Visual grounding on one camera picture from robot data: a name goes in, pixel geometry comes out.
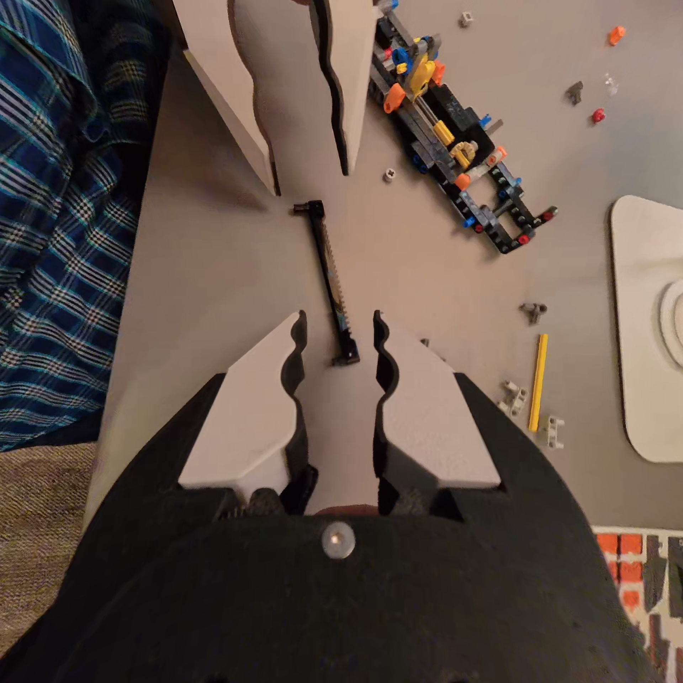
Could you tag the dark grey lego connector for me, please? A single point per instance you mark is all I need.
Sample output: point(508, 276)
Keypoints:
point(533, 309)

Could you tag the small grey lego bush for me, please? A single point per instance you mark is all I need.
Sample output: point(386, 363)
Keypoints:
point(389, 175)

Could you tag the lego sticker sheet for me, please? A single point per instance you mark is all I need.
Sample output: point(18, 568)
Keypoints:
point(629, 565)

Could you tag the light grey pinned lego connector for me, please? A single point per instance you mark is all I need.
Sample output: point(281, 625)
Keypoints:
point(515, 397)

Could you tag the black lego chassis assembly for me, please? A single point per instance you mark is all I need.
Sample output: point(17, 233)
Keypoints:
point(453, 106)

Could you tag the orange lego connector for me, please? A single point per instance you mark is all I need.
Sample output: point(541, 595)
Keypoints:
point(616, 36)

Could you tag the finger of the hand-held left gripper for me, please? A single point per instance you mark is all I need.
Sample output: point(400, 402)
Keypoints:
point(352, 53)
point(213, 32)

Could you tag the dark grey angled lego piece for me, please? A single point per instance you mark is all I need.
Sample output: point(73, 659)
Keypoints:
point(574, 92)

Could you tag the clear lego piece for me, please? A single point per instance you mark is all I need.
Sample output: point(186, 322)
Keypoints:
point(611, 84)

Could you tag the white stand base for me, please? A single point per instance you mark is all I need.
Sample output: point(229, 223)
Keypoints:
point(640, 267)

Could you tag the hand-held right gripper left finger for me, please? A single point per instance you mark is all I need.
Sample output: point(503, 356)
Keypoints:
point(240, 421)

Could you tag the black lego rack gear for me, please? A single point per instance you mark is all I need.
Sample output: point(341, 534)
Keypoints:
point(331, 277)

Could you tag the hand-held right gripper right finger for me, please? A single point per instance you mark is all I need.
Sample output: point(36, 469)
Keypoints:
point(437, 421)

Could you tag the yellow lego axle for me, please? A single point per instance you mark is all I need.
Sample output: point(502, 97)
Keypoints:
point(539, 384)

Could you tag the small white lego piece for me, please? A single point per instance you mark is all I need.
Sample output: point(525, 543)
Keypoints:
point(467, 19)

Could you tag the red round lego piece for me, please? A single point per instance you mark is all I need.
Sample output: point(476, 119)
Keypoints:
point(598, 116)

